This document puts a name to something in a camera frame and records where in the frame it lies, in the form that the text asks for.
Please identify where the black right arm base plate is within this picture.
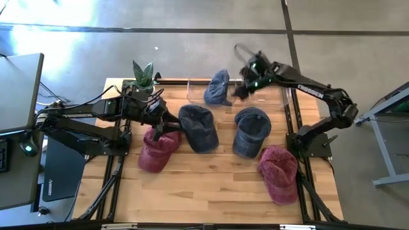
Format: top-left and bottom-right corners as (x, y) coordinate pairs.
(286, 132), (333, 158)

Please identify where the silver bracket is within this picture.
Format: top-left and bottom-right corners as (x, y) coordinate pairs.
(101, 222), (139, 230)
(279, 224), (317, 230)

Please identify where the grey desk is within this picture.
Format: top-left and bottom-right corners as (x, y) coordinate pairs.
(0, 127), (45, 211)

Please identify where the clear plastic bin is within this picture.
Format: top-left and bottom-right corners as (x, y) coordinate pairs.
(187, 77), (238, 107)
(236, 81), (293, 109)

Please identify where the dark navy denim cap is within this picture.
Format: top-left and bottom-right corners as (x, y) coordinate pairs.
(178, 103), (220, 154)

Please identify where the black aluminium extrusion frame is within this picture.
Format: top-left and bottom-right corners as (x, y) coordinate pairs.
(0, 78), (409, 230)

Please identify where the black laptop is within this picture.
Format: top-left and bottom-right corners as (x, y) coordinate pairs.
(42, 140), (87, 203)

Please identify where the black keyboard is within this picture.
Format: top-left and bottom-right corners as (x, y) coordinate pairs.
(0, 139), (10, 174)

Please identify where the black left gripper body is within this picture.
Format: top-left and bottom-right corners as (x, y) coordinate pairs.
(140, 97), (180, 128)

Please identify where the snake plant in white pot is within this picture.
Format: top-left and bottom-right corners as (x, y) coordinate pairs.
(123, 59), (160, 95)

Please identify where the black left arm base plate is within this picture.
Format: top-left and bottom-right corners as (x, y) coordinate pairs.
(84, 129), (132, 157)

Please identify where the grey metal table frame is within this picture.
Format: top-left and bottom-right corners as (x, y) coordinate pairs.
(353, 81), (409, 188)

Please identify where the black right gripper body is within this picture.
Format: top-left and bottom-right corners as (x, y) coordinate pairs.
(239, 50), (279, 92)

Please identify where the blue denim cap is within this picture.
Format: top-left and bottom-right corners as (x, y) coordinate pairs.
(203, 68), (233, 107)
(232, 107), (272, 160)

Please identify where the black computer mouse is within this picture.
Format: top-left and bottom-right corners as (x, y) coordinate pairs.
(19, 131), (41, 158)

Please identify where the maroon cap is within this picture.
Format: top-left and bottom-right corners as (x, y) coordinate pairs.
(257, 145), (300, 206)
(137, 126), (183, 174)

